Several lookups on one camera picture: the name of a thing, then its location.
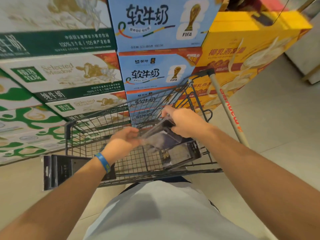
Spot person's right hand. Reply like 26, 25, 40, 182
162, 105, 213, 139

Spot person's left hand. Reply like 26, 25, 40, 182
101, 127, 141, 166

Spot black packaged cleaver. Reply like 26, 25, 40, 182
139, 117, 187, 153

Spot grey wire shopping cart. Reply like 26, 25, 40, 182
64, 68, 250, 188

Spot person's right forearm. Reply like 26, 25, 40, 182
200, 126, 320, 240

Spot person's left forearm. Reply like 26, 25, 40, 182
0, 157, 110, 240

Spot blue wristband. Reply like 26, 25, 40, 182
94, 152, 111, 174

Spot black shorts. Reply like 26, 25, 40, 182
119, 175, 192, 196

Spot white shirt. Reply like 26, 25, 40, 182
83, 180, 252, 240

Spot stack of light blue cartons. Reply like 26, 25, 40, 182
107, 0, 223, 128

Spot stack of dark green cartons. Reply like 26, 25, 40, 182
0, 0, 132, 139

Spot stack of green swirl cartons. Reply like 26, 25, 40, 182
0, 68, 69, 166

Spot white display table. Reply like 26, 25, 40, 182
285, 11, 320, 85

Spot red carton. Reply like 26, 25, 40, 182
225, 0, 290, 12

